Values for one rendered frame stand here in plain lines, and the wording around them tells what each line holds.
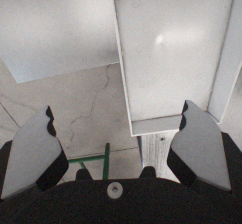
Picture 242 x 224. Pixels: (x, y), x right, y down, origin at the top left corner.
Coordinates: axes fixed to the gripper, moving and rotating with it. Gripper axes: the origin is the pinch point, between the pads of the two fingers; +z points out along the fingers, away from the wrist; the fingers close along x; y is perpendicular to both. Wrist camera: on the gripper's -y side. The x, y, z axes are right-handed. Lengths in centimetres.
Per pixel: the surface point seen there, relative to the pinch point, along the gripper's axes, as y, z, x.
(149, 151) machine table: 26.3, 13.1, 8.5
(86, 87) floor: 38, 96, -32
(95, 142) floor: 114, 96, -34
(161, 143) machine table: 22.6, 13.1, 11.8
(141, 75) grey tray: 1.5, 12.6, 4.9
